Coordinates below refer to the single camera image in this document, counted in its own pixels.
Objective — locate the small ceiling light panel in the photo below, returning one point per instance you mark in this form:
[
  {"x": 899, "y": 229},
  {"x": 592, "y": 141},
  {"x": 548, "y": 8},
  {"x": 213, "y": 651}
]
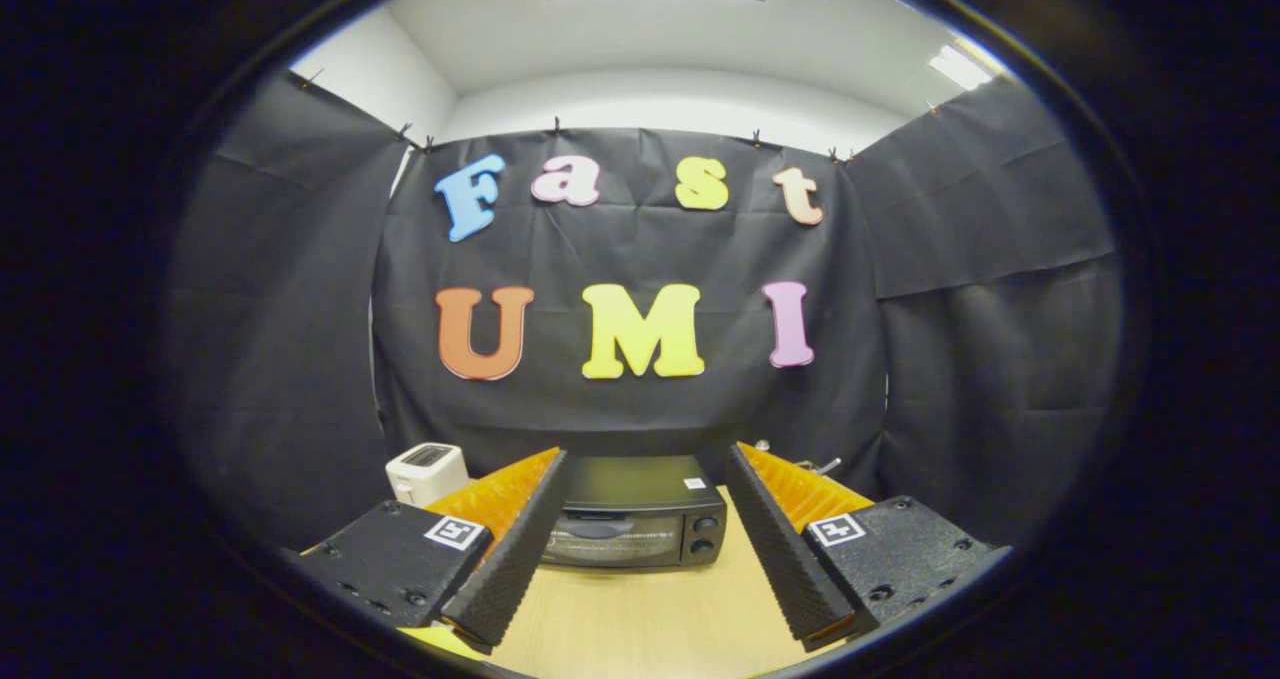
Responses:
[{"x": 960, "y": 67}]

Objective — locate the metal spoon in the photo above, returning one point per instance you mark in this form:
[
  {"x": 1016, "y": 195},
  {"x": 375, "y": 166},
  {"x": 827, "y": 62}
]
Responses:
[{"x": 825, "y": 465}]

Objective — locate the black toaster oven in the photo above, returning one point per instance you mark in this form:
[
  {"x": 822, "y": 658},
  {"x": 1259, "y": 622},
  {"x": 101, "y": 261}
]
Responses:
[{"x": 640, "y": 484}]

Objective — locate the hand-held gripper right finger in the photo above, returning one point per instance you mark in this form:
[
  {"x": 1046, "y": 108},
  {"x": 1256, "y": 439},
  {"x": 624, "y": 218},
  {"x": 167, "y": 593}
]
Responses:
[{"x": 785, "y": 559}]

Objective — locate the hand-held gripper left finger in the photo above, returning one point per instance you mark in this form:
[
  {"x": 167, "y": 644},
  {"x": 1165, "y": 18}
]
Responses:
[{"x": 520, "y": 549}]

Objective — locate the white pop-up toaster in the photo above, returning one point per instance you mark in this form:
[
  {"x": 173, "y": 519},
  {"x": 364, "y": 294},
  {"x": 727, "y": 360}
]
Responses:
[{"x": 425, "y": 479}]

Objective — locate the black backdrop cloth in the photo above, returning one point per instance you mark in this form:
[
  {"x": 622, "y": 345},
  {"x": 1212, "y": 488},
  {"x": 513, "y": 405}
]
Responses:
[{"x": 640, "y": 249}]

